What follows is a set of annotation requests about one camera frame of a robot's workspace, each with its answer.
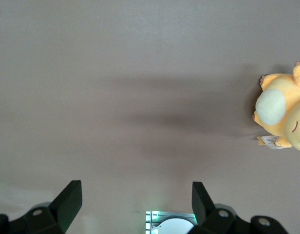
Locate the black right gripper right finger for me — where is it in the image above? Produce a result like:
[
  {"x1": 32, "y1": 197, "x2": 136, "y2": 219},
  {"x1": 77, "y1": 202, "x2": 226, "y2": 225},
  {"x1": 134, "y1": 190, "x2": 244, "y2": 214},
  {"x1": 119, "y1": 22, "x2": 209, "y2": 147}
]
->
[{"x1": 188, "y1": 181, "x2": 289, "y2": 234}]

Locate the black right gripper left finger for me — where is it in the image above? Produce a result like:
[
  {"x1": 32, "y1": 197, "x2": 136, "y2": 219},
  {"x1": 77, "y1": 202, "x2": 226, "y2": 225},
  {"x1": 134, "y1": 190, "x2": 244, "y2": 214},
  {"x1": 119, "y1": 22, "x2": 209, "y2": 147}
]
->
[{"x1": 0, "y1": 180, "x2": 82, "y2": 234}]

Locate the orange plush toy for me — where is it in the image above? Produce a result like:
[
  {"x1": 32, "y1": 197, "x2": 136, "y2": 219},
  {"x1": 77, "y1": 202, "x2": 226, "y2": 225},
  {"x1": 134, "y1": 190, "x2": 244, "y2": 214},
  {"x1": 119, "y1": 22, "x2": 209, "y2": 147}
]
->
[{"x1": 251, "y1": 60, "x2": 300, "y2": 155}]

